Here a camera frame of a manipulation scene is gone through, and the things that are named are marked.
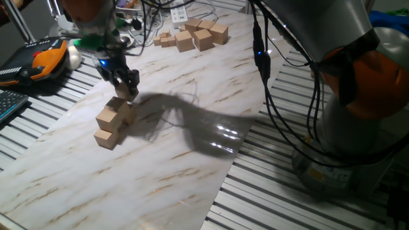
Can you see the person's bare hand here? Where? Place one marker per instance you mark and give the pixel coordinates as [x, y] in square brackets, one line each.
[18, 2]

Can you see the black computer keyboard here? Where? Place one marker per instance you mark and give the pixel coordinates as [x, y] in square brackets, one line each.
[11, 103]

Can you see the large light wooden cube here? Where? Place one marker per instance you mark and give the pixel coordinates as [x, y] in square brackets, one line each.
[193, 24]
[185, 42]
[219, 34]
[203, 40]
[206, 25]

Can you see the small light wooden cube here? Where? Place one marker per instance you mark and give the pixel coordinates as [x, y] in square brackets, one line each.
[164, 42]
[165, 33]
[156, 41]
[172, 41]

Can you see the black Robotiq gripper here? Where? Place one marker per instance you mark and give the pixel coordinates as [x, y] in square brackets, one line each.
[112, 64]

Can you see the blue fabric bag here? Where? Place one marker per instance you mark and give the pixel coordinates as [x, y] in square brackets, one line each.
[391, 19]

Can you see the orange black teach pendant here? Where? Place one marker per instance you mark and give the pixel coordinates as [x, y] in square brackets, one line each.
[48, 60]

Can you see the white power strip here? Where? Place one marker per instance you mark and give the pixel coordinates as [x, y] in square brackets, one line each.
[179, 14]

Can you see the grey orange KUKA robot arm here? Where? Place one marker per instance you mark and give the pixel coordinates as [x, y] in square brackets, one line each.
[319, 25]

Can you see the thin grey metal strut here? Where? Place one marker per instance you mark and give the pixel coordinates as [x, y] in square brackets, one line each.
[54, 8]

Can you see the white egg-shaped object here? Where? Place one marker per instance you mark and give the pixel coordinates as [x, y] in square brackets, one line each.
[75, 57]

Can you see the white marble pattern sheet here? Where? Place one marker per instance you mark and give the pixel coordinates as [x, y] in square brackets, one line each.
[191, 127]

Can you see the medium light wooden cube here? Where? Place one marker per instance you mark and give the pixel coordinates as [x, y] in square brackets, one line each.
[123, 92]
[116, 103]
[108, 119]
[131, 116]
[105, 139]

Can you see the round metal bowl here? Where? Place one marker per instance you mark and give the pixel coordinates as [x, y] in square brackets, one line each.
[128, 41]

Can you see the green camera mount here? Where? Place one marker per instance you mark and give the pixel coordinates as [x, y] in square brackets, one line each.
[89, 42]

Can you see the aluminium profile post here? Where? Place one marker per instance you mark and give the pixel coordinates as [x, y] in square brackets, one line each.
[250, 8]

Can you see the brown cardboard box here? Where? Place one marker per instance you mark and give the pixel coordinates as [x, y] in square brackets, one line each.
[313, 75]

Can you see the thick grey metal strut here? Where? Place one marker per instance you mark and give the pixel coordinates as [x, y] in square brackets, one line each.
[19, 20]

